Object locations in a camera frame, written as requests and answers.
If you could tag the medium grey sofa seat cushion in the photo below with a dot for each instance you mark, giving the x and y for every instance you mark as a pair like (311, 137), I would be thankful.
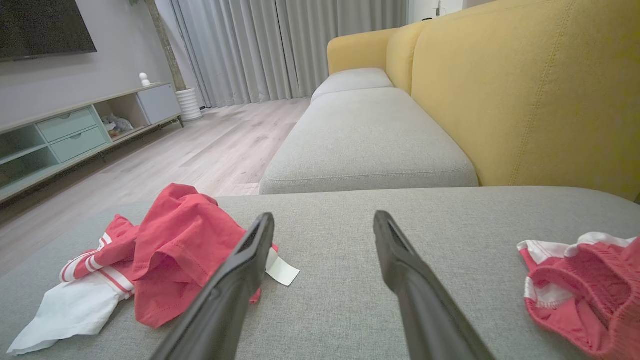
(365, 145)

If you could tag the small grey sofa seat cushion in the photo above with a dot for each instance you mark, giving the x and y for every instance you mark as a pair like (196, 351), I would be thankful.
(350, 80)

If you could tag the red shorts white side stripe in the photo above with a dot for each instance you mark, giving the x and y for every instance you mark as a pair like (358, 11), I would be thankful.
(595, 290)

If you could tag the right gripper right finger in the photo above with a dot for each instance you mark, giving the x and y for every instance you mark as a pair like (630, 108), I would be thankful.
(425, 310)

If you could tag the small white figurine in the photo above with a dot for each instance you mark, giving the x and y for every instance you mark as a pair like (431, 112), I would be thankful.
(144, 80)

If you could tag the grey pleated curtain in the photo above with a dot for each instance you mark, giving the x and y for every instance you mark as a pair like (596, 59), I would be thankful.
(280, 50)

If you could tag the black wall television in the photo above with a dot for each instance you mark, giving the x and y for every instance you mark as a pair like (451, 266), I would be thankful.
(40, 25)

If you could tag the crumpled items in cabinet shelf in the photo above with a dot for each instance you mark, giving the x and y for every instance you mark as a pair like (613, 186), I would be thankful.
(117, 125)

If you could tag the pale green television cabinet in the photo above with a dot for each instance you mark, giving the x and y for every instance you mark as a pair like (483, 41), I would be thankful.
(70, 135)

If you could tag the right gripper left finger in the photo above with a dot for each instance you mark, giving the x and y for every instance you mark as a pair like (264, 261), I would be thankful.
(225, 300)

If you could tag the large grey sofa seat cushion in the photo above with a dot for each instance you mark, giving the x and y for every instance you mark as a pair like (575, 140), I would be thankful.
(340, 310)

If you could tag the red shirt white striped trim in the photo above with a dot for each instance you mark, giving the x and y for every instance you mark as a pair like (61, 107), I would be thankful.
(180, 250)

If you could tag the large yellow sofa backrest cushion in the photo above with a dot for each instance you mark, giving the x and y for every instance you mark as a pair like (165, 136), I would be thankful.
(540, 90)

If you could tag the white ribbed planter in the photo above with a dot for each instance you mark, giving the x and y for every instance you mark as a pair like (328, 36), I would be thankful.
(189, 105)

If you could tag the brown plant trunk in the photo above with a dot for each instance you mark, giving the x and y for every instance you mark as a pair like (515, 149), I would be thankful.
(167, 50)

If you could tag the narrow yellow sofa backrest cushion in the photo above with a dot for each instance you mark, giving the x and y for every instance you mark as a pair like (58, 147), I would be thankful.
(402, 55)

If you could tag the yellow sofa armrest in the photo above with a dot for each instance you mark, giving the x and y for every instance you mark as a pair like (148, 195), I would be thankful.
(357, 50)

